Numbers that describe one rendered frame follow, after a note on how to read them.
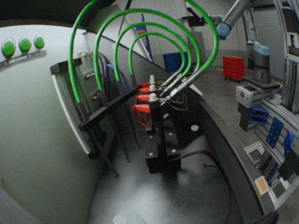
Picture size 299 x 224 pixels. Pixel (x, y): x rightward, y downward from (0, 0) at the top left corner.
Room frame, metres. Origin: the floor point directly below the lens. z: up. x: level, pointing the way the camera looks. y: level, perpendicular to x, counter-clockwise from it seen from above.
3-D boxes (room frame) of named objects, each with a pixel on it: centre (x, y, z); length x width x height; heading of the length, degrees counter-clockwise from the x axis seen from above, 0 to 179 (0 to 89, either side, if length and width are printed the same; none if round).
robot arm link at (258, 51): (0.52, -0.75, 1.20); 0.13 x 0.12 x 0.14; 152
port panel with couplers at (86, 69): (0.56, 0.22, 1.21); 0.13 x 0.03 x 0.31; 174
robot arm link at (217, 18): (0.76, -0.57, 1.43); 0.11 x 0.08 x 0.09; 62
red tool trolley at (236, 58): (3.51, -3.15, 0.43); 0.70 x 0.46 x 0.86; 23
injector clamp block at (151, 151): (0.41, -0.03, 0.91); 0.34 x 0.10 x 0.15; 174
